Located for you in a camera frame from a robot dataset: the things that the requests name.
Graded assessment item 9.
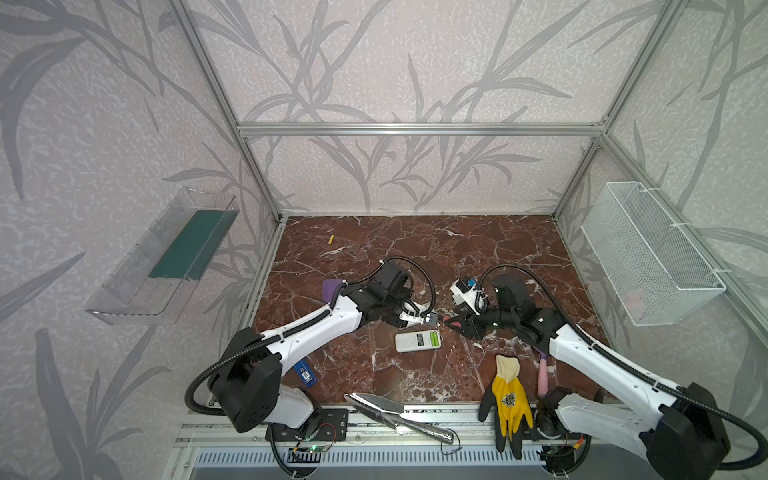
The pink handled screwdriver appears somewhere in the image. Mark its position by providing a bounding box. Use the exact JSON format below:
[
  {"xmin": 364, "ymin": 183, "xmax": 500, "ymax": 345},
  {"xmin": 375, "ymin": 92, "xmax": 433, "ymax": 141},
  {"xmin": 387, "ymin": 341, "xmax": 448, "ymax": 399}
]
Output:
[{"xmin": 441, "ymin": 316, "xmax": 464, "ymax": 331}]

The red white remote control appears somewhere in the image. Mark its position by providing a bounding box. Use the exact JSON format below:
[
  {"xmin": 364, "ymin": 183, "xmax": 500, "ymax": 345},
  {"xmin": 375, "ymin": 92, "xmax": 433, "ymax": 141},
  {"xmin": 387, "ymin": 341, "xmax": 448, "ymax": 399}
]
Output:
[{"xmin": 394, "ymin": 330, "xmax": 436, "ymax": 353}]

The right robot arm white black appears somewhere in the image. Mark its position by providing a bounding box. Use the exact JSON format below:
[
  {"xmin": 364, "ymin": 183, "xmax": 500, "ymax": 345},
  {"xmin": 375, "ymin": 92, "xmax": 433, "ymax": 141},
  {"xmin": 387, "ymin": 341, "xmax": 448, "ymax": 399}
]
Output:
[{"xmin": 445, "ymin": 273, "xmax": 767, "ymax": 479}]

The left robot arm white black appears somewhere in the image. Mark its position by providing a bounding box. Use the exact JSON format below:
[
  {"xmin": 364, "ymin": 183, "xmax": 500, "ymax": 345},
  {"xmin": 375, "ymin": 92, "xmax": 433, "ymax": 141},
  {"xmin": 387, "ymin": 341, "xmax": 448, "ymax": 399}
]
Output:
[{"xmin": 184, "ymin": 256, "xmax": 437, "ymax": 436}]

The purple pink spatula left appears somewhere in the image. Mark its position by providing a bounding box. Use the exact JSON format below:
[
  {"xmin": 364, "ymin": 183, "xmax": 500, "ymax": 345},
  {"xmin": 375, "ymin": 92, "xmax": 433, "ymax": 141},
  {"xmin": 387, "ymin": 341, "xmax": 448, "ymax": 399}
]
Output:
[{"xmin": 321, "ymin": 278, "xmax": 344, "ymax": 303}]

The yellow black work glove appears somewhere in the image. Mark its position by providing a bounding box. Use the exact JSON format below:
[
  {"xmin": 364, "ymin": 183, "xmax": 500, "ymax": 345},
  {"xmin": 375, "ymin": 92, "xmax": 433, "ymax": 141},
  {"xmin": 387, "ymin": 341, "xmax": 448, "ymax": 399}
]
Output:
[{"xmin": 478, "ymin": 355, "xmax": 534, "ymax": 460}]

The metal garden trowel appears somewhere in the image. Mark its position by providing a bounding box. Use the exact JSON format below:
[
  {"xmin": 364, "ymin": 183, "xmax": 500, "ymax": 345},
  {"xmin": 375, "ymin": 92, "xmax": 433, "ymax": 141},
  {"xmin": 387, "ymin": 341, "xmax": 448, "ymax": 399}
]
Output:
[{"xmin": 344, "ymin": 392, "xmax": 456, "ymax": 445}]

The blue small box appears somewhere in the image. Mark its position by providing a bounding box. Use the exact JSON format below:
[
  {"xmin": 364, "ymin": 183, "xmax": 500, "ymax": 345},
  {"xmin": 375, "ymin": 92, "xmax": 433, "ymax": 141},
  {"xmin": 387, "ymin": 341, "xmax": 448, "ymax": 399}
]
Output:
[{"xmin": 293, "ymin": 359, "xmax": 317, "ymax": 387}]

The green mat on shelf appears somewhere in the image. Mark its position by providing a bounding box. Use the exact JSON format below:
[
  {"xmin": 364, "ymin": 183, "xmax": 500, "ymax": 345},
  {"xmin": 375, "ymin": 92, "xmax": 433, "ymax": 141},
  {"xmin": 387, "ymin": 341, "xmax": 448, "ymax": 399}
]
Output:
[{"xmin": 149, "ymin": 210, "xmax": 239, "ymax": 281}]

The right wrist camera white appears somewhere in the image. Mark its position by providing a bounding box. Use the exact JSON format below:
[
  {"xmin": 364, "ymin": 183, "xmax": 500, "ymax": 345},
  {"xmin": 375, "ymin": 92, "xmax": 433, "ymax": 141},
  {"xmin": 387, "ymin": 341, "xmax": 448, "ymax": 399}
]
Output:
[{"xmin": 450, "ymin": 276, "xmax": 487, "ymax": 315}]

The white wire mesh basket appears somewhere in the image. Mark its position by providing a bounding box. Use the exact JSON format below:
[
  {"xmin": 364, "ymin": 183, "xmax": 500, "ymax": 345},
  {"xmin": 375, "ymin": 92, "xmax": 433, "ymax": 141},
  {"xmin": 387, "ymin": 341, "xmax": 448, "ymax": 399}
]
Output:
[{"xmin": 581, "ymin": 181, "xmax": 726, "ymax": 327}]

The clear acrylic wall shelf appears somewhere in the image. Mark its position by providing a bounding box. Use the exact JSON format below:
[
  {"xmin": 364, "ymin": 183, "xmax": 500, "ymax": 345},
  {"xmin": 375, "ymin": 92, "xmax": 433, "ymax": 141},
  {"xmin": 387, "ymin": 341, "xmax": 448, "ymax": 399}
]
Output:
[{"xmin": 85, "ymin": 187, "xmax": 240, "ymax": 326}]

